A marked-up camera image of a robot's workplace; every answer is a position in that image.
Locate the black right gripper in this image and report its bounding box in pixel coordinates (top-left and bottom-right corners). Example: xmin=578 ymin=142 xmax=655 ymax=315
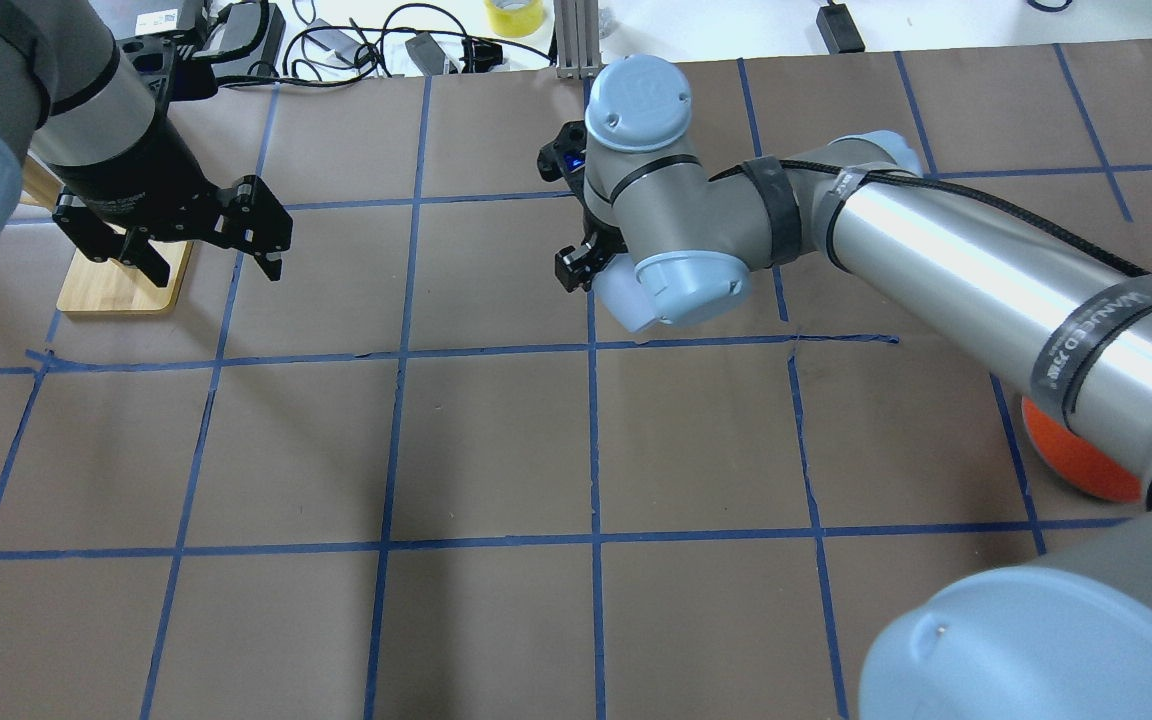
xmin=554 ymin=202 xmax=627 ymax=293

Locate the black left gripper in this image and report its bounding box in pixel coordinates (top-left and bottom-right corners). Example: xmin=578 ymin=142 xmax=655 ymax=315
xmin=41 ymin=105 xmax=294 ymax=288

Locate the light blue plastic cup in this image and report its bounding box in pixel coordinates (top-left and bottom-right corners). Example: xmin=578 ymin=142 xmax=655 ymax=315
xmin=591 ymin=252 xmax=659 ymax=334

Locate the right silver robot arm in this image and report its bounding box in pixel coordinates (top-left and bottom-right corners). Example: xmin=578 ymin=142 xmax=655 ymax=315
xmin=536 ymin=55 xmax=1152 ymax=719

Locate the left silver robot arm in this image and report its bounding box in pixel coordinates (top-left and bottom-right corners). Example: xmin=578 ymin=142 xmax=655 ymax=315
xmin=0 ymin=1 xmax=293 ymax=287

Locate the wooden cup rack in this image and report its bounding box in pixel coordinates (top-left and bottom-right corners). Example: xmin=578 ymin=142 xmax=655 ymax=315
xmin=20 ymin=154 xmax=192 ymax=316

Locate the large black power brick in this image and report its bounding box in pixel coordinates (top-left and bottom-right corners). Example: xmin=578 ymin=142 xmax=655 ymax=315
xmin=116 ymin=2 xmax=287 ymax=89

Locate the yellow tape roll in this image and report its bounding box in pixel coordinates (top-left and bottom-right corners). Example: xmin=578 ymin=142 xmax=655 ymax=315
xmin=483 ymin=0 xmax=547 ymax=40

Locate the black power adapter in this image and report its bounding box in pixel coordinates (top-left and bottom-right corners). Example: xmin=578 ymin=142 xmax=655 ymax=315
xmin=814 ymin=1 xmax=867 ymax=55

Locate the large orange can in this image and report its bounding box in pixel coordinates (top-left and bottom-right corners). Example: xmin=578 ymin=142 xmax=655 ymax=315
xmin=1021 ymin=396 xmax=1144 ymax=505

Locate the aluminium frame post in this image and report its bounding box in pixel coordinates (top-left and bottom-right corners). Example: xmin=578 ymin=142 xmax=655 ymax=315
xmin=553 ymin=0 xmax=602 ymax=79

